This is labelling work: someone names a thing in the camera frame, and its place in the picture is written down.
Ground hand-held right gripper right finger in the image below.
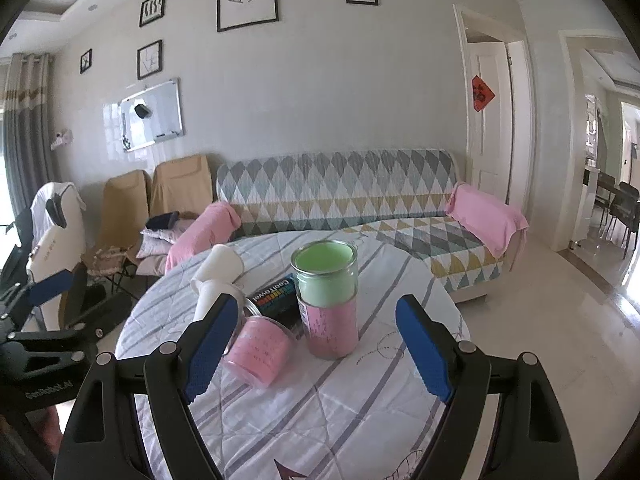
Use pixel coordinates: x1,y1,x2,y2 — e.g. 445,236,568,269
395,294,581,480

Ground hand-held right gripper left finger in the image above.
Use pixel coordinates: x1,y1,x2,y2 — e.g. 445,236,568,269
57,293,241,480

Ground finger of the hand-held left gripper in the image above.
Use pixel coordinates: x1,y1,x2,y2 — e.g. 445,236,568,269
0,329,87,364
0,268,76,322

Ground pink cup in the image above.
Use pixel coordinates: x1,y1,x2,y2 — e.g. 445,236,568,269
222,314,296,389
297,294,360,360

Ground white cup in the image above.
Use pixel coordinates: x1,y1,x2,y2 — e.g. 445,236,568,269
190,244,246,292
192,280,247,322

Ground green cup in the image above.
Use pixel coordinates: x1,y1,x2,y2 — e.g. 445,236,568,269
291,241,360,308

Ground white office chair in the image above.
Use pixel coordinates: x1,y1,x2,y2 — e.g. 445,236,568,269
26,181,87,332

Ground black box with coloured stripes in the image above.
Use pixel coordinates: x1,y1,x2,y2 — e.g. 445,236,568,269
248,273,307,342

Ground tan folding chair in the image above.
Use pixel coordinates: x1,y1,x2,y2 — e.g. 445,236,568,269
149,154,216,222
81,170,152,283

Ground pale cushions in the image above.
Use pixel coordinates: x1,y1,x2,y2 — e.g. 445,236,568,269
135,224,199,277

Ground pink towel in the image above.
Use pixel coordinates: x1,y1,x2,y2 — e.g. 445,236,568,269
165,202,242,274
445,182,530,259

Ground white striped tablecloth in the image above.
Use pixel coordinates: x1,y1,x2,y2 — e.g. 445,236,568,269
115,232,472,480

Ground dark blue pouch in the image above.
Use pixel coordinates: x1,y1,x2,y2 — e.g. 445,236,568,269
146,212,180,231

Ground grey curtain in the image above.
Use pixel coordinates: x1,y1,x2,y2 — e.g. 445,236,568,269
0,52,57,223

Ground sofa with diamond-pattern cover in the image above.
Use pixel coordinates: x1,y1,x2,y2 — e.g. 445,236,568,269
216,149,526,305

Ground whiteboard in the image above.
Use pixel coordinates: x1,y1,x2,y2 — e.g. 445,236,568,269
118,78,185,153

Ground white door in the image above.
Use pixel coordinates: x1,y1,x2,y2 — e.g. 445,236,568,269
464,41,517,207

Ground black dining chair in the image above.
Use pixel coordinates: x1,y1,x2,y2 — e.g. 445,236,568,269
606,181,640,261
594,170,618,227

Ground red diamond door decoration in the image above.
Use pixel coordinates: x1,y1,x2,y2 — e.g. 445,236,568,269
470,74,496,113

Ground line-drawing picture frame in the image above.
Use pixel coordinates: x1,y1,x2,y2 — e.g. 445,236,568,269
136,39,164,81

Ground black leaf picture frame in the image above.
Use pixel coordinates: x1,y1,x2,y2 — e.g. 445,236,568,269
138,0,167,28

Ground large antler picture frame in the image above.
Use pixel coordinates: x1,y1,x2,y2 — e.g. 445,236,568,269
216,0,279,34

